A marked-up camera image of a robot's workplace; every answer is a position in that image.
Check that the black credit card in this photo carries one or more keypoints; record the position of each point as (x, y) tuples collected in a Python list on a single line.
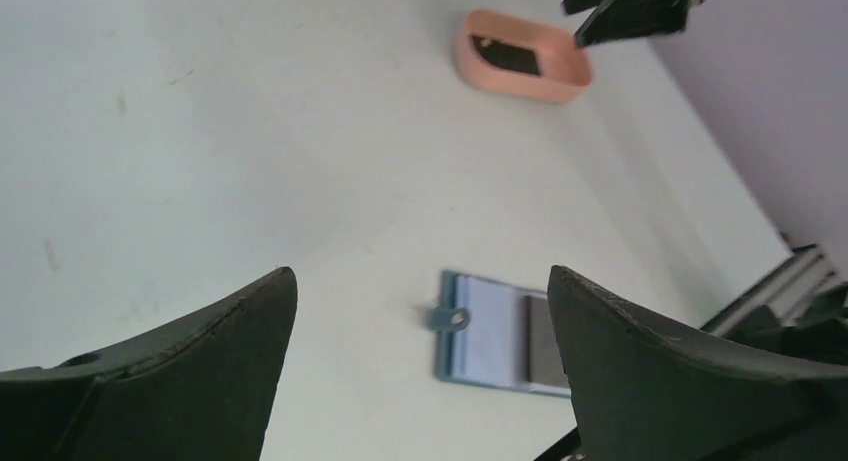
[(506, 56), (544, 364)]

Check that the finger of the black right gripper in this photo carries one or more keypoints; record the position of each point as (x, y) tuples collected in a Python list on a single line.
[(618, 20)]

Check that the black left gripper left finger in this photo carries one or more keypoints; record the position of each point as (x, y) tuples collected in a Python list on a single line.
[(200, 387)]

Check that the aluminium frame rail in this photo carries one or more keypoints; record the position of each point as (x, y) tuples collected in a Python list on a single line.
[(787, 291)]

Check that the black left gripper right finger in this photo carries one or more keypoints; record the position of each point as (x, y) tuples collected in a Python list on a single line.
[(647, 387)]

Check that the blue card holder wallet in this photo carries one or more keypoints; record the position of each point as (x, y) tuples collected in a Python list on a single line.
[(481, 330)]

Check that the pink oval tray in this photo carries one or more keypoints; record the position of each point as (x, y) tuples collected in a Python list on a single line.
[(566, 71)]

